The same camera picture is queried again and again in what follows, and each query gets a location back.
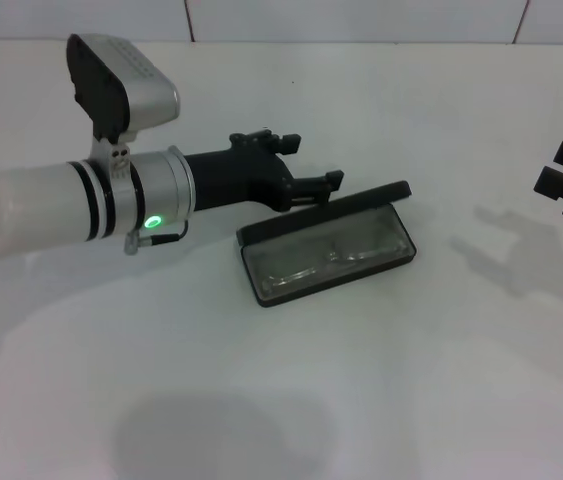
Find black glasses case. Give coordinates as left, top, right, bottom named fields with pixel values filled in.
left=235, top=180, right=418, bottom=309

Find thin black left gripper cable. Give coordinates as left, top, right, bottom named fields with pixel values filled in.
left=124, top=219, right=190, bottom=256

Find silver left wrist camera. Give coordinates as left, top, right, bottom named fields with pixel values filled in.
left=65, top=33, right=182, bottom=176

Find clear white glasses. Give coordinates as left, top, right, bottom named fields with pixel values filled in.
left=260, top=239, right=407, bottom=294

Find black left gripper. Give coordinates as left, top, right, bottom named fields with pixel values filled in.
left=183, top=129, right=346, bottom=214

